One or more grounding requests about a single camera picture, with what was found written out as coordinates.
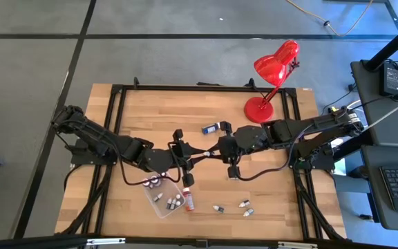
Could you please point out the black metal pole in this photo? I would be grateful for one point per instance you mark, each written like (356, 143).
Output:
(392, 45)

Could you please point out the black rig crossbeam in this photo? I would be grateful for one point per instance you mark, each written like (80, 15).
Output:
(157, 240)

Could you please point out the small dark dropper bottle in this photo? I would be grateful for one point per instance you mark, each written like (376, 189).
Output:
(206, 153)

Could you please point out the large dark-labelled dropper bottle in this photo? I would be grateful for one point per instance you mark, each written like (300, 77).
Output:
(248, 212)

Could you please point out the large orange food coloring bottle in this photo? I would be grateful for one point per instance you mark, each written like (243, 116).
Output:
(163, 175)

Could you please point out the black metal table frame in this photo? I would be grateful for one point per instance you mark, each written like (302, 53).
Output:
(202, 88)

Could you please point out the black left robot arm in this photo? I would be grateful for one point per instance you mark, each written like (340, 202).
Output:
(92, 133)

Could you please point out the red desk lamp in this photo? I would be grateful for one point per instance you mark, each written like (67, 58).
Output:
(258, 110)

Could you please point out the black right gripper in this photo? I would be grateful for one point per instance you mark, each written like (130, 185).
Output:
(228, 147)

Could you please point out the small black dropper bottle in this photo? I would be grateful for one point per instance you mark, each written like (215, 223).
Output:
(169, 204)

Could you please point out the black power adapter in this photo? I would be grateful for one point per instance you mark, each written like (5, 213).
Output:
(390, 81)

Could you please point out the clear plastic storage bin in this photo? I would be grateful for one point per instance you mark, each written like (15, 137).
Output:
(164, 211)

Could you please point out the large orange-banded coloring bottle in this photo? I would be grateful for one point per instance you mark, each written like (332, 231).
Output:
(189, 202)

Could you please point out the large blue food coloring bottle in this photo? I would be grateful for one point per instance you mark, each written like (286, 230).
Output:
(210, 129)

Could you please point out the gray side desk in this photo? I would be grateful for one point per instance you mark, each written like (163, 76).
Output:
(392, 131)
(371, 193)

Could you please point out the large red-tipped coloring bottle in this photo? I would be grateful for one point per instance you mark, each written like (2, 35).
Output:
(147, 182)

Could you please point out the large purple-tipped coloring bottle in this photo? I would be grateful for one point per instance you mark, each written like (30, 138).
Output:
(154, 180)

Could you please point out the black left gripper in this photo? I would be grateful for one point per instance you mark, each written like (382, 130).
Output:
(183, 152)

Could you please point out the silver metal bracket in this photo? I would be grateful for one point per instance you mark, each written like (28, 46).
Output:
(297, 245)
(105, 241)

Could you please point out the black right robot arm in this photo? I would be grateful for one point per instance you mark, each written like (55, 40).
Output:
(323, 124)

